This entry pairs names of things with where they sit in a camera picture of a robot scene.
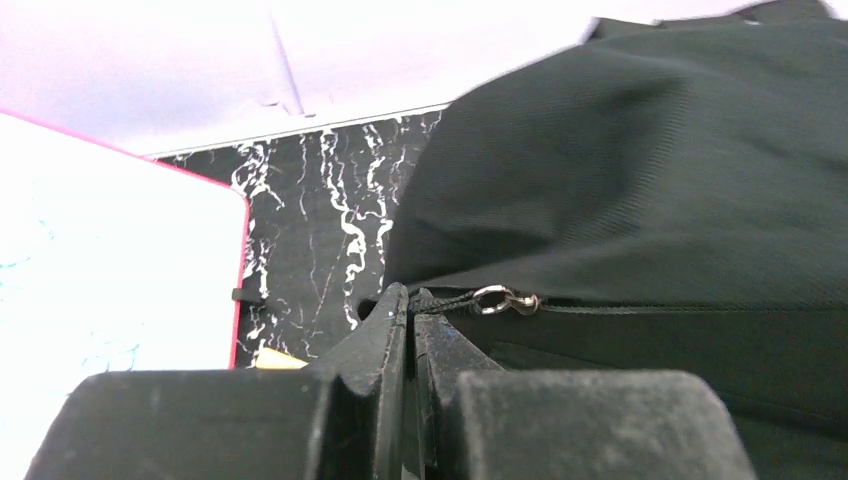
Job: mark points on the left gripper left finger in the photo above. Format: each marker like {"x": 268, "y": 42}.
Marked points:
{"x": 339, "y": 417}

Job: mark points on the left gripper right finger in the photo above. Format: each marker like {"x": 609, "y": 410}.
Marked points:
{"x": 479, "y": 421}

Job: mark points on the black student backpack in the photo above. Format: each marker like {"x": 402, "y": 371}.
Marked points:
{"x": 668, "y": 196}

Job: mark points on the beige glue stick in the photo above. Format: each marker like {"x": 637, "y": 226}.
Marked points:
{"x": 271, "y": 359}

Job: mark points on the pink-framed whiteboard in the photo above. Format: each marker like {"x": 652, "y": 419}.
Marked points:
{"x": 109, "y": 262}

